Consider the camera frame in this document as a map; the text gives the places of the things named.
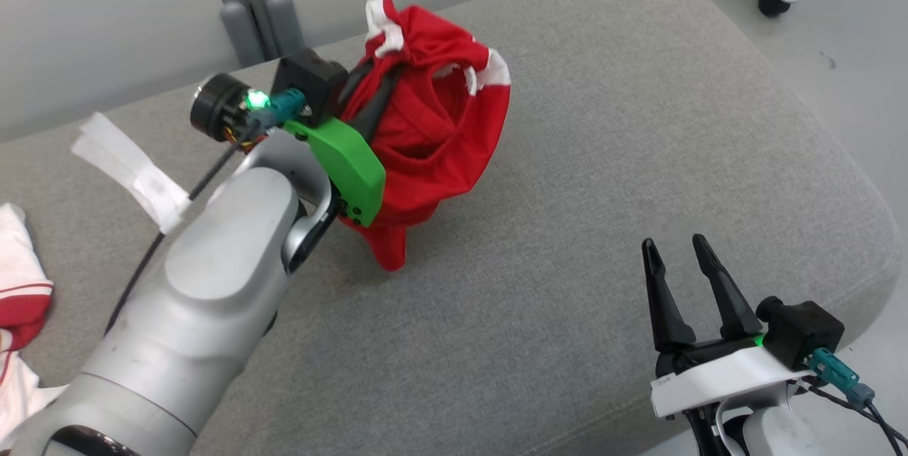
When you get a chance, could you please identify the teal left camera connector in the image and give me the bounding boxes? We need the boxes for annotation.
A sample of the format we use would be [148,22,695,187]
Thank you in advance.
[266,89,307,125]

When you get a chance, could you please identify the red and white jersey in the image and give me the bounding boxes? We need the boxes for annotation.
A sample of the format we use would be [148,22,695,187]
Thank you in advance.
[0,203,68,453]

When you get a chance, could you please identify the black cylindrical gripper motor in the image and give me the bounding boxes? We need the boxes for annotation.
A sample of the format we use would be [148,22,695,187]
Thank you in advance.
[189,73,253,143]

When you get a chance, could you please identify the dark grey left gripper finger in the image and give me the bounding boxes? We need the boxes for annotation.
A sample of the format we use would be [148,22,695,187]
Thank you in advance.
[339,61,378,106]
[353,62,406,139]

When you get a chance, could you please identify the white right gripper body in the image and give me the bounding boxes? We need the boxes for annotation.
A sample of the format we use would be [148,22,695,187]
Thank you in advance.
[650,334,809,419]

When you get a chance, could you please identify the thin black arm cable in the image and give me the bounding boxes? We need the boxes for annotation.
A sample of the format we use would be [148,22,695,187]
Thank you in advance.
[794,378,908,451]
[105,137,249,335]

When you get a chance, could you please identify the teal right camera connector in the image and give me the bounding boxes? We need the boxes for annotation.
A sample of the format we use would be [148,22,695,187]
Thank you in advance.
[807,347,877,407]

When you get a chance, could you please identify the white tape strip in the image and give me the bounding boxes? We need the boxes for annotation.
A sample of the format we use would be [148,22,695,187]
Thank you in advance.
[71,112,192,235]

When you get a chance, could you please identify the red garment with white trim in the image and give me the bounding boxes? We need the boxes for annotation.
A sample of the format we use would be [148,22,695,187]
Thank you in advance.
[337,0,511,272]

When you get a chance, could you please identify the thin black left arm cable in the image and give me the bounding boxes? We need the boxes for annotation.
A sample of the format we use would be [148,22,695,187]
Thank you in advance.
[105,137,249,335]

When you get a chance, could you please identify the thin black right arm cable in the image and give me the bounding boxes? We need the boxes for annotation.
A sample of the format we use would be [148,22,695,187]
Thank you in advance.
[794,378,908,451]

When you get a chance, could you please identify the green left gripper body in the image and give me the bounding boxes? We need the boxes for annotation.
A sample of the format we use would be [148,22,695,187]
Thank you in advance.
[284,116,387,227]

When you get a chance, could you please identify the teal camera connector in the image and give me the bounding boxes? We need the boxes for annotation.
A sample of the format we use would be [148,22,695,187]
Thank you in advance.
[266,89,307,125]
[807,347,877,407]

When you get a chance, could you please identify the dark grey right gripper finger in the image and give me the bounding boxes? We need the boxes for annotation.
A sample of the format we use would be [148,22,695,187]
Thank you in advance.
[692,233,763,342]
[642,238,697,354]

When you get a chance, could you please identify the slanted grey frame post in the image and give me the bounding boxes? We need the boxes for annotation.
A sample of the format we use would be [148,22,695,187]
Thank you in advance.
[201,0,307,68]

